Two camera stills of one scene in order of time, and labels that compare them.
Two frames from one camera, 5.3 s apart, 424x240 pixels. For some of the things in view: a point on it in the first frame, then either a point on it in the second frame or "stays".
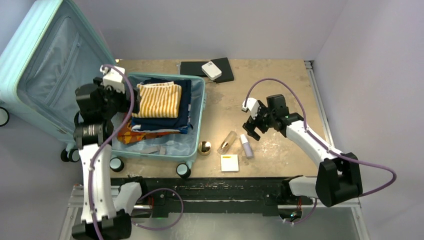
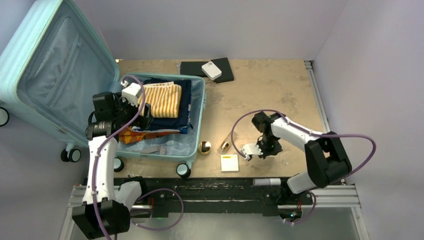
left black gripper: x=126 y=103 → x=143 y=121
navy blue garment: x=182 y=121 stays
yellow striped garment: x=159 y=100 stays
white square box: x=229 y=162 stays
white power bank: x=210 y=69 stays
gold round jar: x=204 y=148 stays
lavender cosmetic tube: x=247 y=147 → x=266 y=181
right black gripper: x=262 y=109 → x=278 y=149
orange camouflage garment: x=127 y=135 stays
